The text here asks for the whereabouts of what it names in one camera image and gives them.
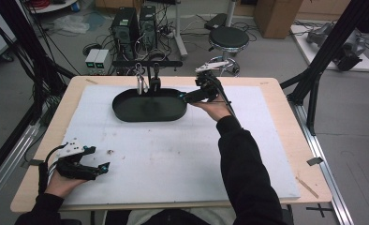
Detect round white table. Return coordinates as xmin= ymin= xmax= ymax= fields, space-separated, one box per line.
xmin=26 ymin=0 xmax=79 ymax=14

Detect black key rack with tray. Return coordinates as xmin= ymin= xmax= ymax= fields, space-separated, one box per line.
xmin=111 ymin=59 xmax=188 ymax=123

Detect large grey black device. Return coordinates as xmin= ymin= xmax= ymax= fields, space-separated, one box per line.
xmin=333 ymin=29 xmax=368 ymax=72

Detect white floor board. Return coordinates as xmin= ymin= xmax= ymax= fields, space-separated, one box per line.
xmin=289 ymin=23 xmax=369 ymax=73

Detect aluminium rail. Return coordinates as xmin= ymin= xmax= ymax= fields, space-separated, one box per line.
xmin=0 ymin=123 xmax=45 ymax=210
xmin=287 ymin=99 xmax=355 ymax=225

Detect white pole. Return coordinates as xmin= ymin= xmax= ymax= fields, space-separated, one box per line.
xmin=224 ymin=0 xmax=238 ymax=28

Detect person's left hand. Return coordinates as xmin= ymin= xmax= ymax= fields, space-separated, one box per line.
xmin=44 ymin=171 xmax=89 ymax=199

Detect long tan tape strip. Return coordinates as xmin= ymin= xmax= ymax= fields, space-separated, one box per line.
xmin=294 ymin=176 xmax=320 ymax=200

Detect small grey device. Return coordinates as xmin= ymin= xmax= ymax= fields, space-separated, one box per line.
xmin=305 ymin=22 xmax=335 ymax=45

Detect red cable coil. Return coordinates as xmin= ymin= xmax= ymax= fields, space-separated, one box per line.
xmin=27 ymin=0 xmax=51 ymax=9

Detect black flat case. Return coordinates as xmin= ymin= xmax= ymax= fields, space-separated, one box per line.
xmin=203 ymin=12 xmax=229 ymax=31

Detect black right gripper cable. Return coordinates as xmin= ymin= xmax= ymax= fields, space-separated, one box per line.
xmin=210 ymin=74 xmax=242 ymax=126

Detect white foam mat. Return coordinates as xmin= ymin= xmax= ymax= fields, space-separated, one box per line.
xmin=60 ymin=83 xmax=302 ymax=207

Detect cardboard box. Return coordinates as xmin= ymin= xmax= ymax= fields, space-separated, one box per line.
xmin=253 ymin=0 xmax=303 ymax=40

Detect person's right hand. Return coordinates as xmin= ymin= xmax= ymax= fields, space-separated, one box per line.
xmin=190 ymin=96 xmax=234 ymax=123

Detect clear plastic bag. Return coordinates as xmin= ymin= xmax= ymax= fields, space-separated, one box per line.
xmin=52 ymin=13 xmax=92 ymax=35

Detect black car key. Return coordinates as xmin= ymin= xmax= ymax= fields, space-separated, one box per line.
xmin=149 ymin=62 xmax=163 ymax=94

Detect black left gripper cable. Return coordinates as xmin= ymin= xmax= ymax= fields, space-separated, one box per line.
xmin=37 ymin=143 xmax=68 ymax=195

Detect black metal frame stand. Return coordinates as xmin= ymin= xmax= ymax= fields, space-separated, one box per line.
xmin=279 ymin=0 xmax=369 ymax=137
xmin=0 ymin=0 xmax=78 ymax=186

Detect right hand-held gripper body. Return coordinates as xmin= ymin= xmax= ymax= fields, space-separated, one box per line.
xmin=184 ymin=60 xmax=230 ymax=104

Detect white desk leg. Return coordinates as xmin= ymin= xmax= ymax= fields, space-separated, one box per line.
xmin=172 ymin=0 xmax=189 ymax=60

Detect black chair part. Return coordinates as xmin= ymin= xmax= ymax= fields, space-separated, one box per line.
xmin=281 ymin=208 xmax=295 ymax=225

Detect person's torso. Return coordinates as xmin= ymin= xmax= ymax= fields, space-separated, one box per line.
xmin=104 ymin=207 xmax=237 ymax=225

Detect white power supply unit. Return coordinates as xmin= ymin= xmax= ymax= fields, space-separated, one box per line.
xmin=84 ymin=48 xmax=101 ymax=75
xmin=94 ymin=49 xmax=111 ymax=75

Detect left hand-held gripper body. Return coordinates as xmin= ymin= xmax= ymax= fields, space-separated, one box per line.
xmin=50 ymin=138 xmax=101 ymax=182

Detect black round stool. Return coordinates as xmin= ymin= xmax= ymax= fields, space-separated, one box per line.
xmin=197 ymin=25 xmax=251 ymax=78

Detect black cross floor tape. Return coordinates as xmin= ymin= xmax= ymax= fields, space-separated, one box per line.
xmin=305 ymin=202 xmax=334 ymax=218

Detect black coiled cable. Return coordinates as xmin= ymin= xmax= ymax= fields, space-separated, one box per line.
xmin=82 ymin=42 xmax=103 ymax=56

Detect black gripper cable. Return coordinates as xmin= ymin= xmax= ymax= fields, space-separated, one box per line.
xmin=37 ymin=143 xmax=68 ymax=195
xmin=210 ymin=74 xmax=242 ymax=126

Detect black computer tower green sticker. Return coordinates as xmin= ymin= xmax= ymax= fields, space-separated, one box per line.
xmin=111 ymin=7 xmax=140 ymax=60

